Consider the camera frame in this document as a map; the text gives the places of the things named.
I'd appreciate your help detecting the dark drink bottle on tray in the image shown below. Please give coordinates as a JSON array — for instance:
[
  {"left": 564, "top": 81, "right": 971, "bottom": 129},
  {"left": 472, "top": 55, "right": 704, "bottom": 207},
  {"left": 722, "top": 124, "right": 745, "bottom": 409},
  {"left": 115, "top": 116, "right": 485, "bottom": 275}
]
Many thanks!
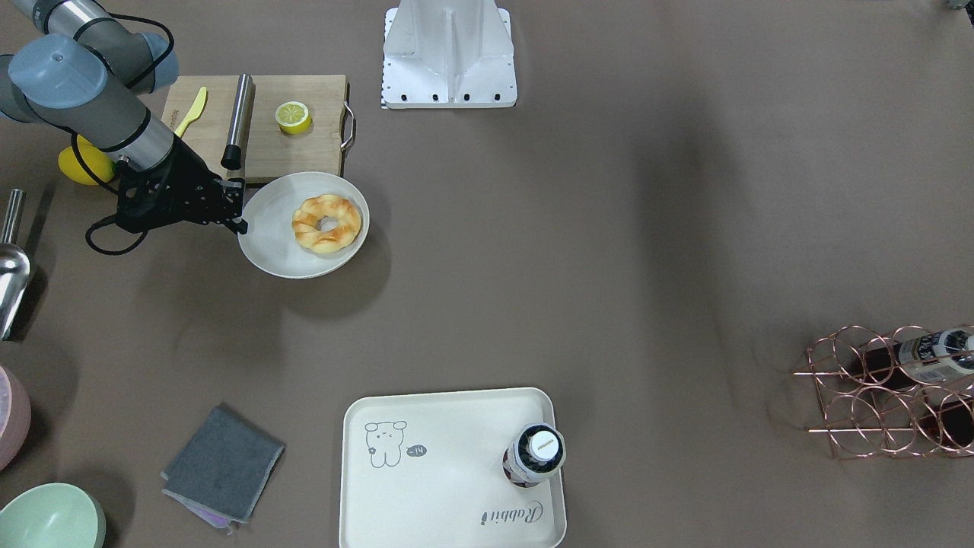
[{"left": 501, "top": 422, "right": 567, "bottom": 489}]

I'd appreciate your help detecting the twisted glazed donut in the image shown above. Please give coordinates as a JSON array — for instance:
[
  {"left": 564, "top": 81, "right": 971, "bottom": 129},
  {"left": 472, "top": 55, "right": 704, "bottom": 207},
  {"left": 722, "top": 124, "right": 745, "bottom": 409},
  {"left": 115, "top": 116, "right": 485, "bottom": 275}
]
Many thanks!
[{"left": 291, "top": 194, "right": 363, "bottom": 254}]

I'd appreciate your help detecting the white round plate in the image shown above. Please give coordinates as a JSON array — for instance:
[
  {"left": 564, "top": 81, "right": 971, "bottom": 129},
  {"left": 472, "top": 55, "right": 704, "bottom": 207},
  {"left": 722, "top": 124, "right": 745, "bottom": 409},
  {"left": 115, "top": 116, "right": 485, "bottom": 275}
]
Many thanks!
[{"left": 239, "top": 171, "right": 370, "bottom": 279}]

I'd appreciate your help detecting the grey folded cloth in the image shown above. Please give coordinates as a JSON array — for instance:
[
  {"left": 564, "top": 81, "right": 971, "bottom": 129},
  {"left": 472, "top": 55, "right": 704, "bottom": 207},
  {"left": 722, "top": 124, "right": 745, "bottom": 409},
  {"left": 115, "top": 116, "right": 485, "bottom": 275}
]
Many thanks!
[{"left": 161, "top": 403, "right": 285, "bottom": 534}]

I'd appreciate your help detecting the rose gold wire rack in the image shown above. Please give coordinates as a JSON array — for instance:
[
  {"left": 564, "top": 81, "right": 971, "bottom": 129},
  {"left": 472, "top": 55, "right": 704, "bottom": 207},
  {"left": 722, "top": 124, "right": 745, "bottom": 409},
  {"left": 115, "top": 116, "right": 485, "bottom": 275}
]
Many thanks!
[{"left": 794, "top": 323, "right": 972, "bottom": 459}]

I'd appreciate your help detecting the lower yellow lemon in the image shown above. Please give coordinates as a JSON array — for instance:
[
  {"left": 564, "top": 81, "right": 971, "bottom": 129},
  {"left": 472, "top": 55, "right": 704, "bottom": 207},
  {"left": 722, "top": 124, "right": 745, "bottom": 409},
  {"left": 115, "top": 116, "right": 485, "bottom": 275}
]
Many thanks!
[{"left": 58, "top": 135, "right": 117, "bottom": 186}]

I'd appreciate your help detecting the half lemon slice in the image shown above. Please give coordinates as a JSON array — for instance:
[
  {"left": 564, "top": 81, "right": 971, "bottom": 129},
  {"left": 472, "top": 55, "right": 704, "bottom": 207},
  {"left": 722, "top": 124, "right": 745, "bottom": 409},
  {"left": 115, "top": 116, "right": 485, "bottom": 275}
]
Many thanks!
[{"left": 274, "top": 100, "right": 313, "bottom": 135}]

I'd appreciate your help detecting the steel scoop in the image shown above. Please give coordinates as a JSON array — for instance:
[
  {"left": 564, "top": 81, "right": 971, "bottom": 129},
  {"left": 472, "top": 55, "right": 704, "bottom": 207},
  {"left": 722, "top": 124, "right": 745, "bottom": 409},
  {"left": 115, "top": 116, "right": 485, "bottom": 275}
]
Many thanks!
[{"left": 1, "top": 190, "right": 30, "bottom": 340}]

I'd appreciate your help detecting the light green bowl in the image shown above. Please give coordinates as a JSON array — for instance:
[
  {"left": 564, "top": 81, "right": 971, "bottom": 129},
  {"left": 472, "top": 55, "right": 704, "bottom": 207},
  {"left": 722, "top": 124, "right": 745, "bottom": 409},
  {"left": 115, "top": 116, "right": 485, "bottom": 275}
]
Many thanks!
[{"left": 1, "top": 483, "right": 107, "bottom": 547}]

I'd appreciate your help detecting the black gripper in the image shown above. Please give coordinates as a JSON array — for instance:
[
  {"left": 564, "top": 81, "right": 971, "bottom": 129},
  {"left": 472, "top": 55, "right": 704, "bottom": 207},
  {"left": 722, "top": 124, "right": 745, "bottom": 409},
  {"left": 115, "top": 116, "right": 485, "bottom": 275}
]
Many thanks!
[{"left": 114, "top": 145, "right": 248, "bottom": 235}]

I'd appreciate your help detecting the bamboo cutting board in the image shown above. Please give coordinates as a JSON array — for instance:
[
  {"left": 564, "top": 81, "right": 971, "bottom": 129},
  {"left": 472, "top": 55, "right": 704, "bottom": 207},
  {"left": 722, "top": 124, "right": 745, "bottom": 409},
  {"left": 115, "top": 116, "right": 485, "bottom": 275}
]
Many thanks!
[{"left": 159, "top": 74, "right": 352, "bottom": 183}]

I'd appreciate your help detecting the yellow plastic knife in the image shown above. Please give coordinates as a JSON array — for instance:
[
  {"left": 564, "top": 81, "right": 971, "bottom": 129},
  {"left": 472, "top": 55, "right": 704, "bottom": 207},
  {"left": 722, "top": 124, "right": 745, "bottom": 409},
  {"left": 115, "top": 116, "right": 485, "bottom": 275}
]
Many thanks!
[{"left": 174, "top": 86, "right": 208, "bottom": 138}]

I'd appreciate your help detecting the bottle in rack upper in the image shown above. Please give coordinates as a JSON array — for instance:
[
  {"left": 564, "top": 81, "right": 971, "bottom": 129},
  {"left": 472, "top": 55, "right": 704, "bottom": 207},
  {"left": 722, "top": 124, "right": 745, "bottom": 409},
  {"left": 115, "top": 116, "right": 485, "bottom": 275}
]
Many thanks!
[{"left": 846, "top": 327, "right": 973, "bottom": 390}]

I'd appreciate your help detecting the cream rabbit tray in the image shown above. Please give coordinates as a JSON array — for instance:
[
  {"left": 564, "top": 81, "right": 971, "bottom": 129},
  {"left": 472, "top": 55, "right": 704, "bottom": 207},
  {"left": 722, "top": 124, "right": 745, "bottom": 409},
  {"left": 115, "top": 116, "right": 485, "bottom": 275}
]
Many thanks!
[{"left": 339, "top": 387, "right": 568, "bottom": 547}]

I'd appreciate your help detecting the steel cylinder black tip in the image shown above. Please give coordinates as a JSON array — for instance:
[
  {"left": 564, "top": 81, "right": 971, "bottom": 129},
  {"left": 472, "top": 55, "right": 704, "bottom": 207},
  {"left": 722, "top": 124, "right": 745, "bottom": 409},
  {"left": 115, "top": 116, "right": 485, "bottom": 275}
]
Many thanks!
[{"left": 221, "top": 73, "right": 256, "bottom": 171}]

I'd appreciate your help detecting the pink bowl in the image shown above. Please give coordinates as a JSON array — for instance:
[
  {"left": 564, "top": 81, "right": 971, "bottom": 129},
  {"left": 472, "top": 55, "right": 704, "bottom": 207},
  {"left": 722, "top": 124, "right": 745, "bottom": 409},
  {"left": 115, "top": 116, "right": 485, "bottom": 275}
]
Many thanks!
[{"left": 1, "top": 365, "right": 31, "bottom": 470}]

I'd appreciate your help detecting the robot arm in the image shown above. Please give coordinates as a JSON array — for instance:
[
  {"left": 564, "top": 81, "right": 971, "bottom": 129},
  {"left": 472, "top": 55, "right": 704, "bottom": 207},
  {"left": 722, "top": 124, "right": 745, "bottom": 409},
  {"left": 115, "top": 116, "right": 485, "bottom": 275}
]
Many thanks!
[{"left": 2, "top": 1, "right": 247, "bottom": 234}]

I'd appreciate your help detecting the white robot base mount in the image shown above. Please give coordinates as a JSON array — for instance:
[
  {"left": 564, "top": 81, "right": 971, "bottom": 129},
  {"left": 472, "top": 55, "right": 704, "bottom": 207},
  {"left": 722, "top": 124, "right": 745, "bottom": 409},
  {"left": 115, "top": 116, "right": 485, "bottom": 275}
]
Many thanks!
[{"left": 380, "top": 1, "right": 518, "bottom": 109}]

